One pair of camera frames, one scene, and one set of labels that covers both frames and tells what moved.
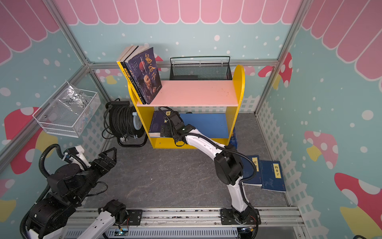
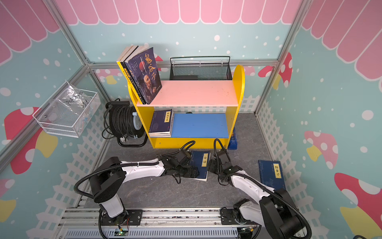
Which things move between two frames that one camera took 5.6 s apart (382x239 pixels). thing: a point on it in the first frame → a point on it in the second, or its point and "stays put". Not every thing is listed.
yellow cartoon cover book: x=128 y=52 stays put
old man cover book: x=143 y=67 stays put
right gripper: x=166 y=133 → x=212 y=164
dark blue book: x=272 y=176 stays put
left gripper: x=98 y=162 → x=189 y=175
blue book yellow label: x=247 y=170 → x=200 y=159
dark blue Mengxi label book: x=159 y=118 stays put
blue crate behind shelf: x=234 y=140 stays put
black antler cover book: x=126 y=68 stays put
